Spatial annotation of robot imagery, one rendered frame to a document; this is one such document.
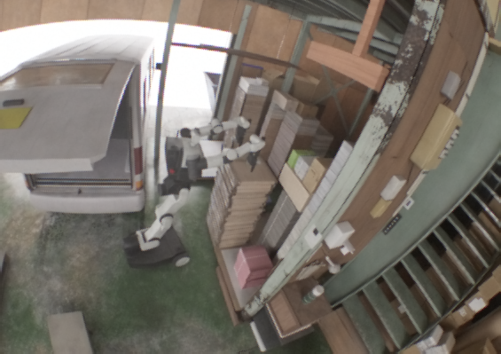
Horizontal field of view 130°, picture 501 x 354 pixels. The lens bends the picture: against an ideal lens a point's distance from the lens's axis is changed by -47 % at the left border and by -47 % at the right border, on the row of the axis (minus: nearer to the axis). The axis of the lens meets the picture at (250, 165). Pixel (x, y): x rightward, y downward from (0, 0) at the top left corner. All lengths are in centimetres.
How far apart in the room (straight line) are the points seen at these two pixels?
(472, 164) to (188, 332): 258
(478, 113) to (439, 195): 61
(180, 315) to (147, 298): 36
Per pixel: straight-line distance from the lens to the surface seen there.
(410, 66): 82
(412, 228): 178
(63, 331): 229
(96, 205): 252
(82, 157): 90
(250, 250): 219
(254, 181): 190
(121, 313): 237
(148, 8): 376
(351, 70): 90
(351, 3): 203
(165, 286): 241
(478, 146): 162
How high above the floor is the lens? 223
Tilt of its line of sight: 33 degrees down
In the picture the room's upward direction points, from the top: 18 degrees clockwise
